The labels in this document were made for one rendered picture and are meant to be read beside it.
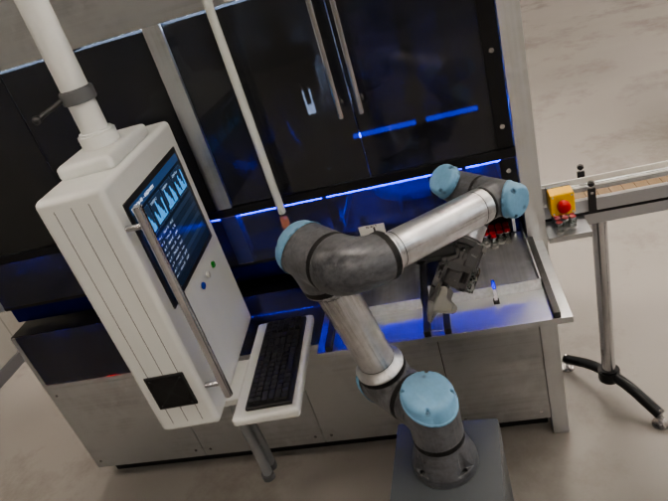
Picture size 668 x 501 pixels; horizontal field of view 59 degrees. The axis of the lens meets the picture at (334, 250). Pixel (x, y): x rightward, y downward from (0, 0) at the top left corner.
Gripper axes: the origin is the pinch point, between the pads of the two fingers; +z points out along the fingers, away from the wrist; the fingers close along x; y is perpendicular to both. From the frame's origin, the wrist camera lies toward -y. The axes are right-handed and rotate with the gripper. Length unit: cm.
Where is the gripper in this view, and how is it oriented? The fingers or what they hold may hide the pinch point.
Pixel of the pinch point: (428, 316)
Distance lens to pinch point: 141.9
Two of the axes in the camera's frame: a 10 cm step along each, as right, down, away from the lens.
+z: -3.5, 9.4, -0.3
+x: 4.5, 2.0, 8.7
